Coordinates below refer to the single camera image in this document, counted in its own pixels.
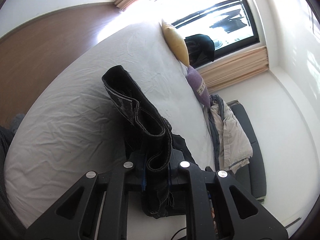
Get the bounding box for black pants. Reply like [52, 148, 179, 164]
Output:
[102, 65, 195, 219]

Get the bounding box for beige grey folded duvet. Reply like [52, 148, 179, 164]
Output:
[206, 95, 253, 173]

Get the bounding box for dark grey headboard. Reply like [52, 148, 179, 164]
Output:
[226, 100, 267, 202]

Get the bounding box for white bed mattress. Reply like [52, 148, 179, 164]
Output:
[4, 23, 215, 239]

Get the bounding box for purple cushion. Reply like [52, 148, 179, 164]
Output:
[185, 66, 210, 108]

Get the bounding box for beige curtain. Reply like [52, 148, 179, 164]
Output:
[198, 46, 269, 92]

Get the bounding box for yellow cushion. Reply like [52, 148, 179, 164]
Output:
[162, 20, 189, 67]

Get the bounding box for window frame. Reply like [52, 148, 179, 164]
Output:
[172, 0, 260, 61]

